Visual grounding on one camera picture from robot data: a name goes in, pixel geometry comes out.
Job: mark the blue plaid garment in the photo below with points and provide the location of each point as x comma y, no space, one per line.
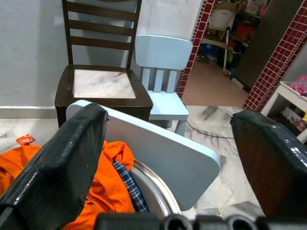
130,184

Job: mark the dark wooden dining chair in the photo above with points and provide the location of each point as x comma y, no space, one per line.
100,27

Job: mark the round grey laundry basket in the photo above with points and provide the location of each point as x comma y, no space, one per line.
153,194

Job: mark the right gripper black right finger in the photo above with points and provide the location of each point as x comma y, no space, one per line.
275,167

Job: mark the small white toy table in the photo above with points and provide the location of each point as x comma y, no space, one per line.
275,100

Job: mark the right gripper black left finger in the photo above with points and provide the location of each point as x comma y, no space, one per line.
55,172

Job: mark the white baby high chair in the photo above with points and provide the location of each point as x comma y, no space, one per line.
221,16

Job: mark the orange shirt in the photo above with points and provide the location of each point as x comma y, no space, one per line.
110,191

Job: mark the light blue children's chair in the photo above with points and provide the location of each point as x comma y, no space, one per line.
163,52
168,163

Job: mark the orange snack packet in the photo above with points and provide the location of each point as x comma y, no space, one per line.
26,140

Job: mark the pink children's bag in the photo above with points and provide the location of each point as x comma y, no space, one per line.
299,83

